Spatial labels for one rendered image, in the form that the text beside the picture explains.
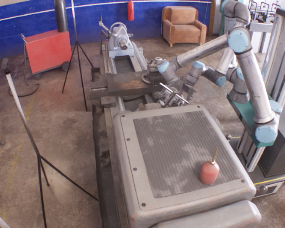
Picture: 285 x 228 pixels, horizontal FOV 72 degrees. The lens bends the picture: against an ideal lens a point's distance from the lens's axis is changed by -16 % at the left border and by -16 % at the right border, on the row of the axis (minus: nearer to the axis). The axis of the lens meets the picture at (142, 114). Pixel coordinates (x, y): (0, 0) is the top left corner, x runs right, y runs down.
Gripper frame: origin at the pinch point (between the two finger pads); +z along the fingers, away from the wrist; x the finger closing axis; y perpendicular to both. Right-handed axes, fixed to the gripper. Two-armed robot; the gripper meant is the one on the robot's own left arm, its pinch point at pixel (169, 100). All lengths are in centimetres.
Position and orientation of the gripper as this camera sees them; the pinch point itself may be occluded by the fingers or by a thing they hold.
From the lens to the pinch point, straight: 135.5
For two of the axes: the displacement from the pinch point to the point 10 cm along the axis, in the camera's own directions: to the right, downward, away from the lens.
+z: -2.6, 4.1, -8.8
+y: -5.1, 7.1, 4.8
